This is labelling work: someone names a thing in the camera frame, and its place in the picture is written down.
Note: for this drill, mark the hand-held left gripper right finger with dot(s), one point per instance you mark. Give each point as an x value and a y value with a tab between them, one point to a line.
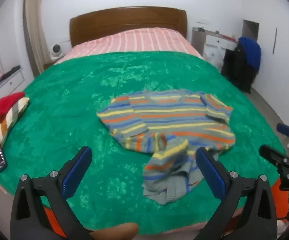
210	171

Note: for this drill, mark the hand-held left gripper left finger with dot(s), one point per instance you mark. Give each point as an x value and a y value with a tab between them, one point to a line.
75	172

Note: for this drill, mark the striped knit sweater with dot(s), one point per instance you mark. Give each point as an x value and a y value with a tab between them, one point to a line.
169	115

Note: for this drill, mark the person's left hand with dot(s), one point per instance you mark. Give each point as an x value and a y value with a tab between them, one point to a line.
124	230

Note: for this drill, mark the orange bed cover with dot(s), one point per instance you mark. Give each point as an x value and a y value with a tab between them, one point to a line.
280	200

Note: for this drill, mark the white wardrobe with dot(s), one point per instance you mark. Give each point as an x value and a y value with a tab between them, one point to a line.
284	62

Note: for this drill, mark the green plush blanket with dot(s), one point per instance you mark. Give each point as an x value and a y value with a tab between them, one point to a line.
59	105

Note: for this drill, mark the striped pillow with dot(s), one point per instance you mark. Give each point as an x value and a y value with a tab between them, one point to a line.
14	116

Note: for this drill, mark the blue cloth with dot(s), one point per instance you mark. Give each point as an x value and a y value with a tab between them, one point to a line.
252	51

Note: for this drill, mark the red cloth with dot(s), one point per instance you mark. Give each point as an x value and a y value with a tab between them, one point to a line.
2	107

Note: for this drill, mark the white desk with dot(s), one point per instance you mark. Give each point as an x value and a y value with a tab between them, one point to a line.
219	42

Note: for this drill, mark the white side cabinet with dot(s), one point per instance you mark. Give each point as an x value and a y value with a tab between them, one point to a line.
9	81

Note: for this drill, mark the black remote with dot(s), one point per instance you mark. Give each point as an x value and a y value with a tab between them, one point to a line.
9	73

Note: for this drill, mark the white round fan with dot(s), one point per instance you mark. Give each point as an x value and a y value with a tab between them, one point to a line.
56	51

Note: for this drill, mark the pink striped bed sheet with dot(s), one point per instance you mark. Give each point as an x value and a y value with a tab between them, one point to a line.
139	40

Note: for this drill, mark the beige curtain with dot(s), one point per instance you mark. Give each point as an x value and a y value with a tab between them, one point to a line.
34	30

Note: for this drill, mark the wooden headboard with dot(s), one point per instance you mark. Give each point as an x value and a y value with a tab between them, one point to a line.
124	17

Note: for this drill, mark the grey wall panel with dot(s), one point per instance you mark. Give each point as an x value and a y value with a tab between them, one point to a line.
250	30

